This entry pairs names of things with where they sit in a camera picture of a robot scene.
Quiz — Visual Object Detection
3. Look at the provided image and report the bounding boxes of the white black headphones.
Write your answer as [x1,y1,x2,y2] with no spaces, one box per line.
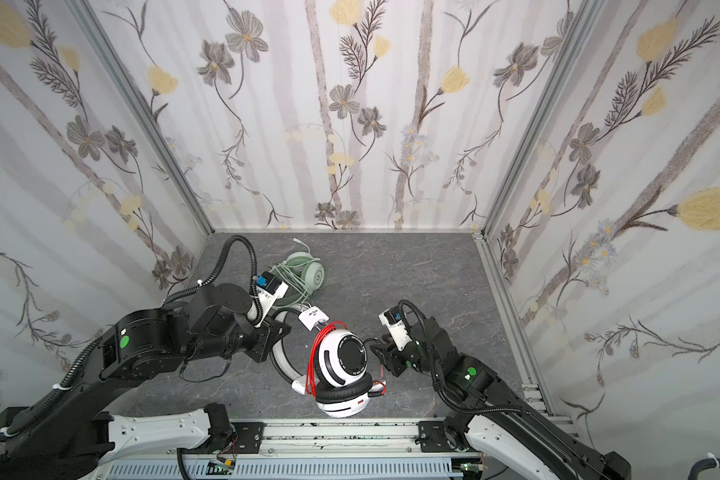
[274,307,386,419]

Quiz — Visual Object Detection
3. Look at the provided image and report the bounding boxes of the mint green headphones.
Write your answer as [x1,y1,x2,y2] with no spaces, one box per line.
[269,252,326,306]

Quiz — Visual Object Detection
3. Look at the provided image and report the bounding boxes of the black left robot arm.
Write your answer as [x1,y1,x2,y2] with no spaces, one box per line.
[0,235,290,479]

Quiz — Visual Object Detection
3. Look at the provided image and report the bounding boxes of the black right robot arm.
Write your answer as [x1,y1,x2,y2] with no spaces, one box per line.
[373,300,632,479]

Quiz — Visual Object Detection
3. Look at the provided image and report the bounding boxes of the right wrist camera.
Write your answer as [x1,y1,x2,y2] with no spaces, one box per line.
[378,306,412,351]

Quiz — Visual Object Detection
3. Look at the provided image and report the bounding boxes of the white slotted cable duct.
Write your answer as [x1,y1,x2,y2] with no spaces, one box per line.
[93,457,463,479]

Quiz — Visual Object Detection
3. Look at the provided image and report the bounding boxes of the black corrugated cable conduit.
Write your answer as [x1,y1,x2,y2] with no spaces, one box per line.
[686,457,720,480]

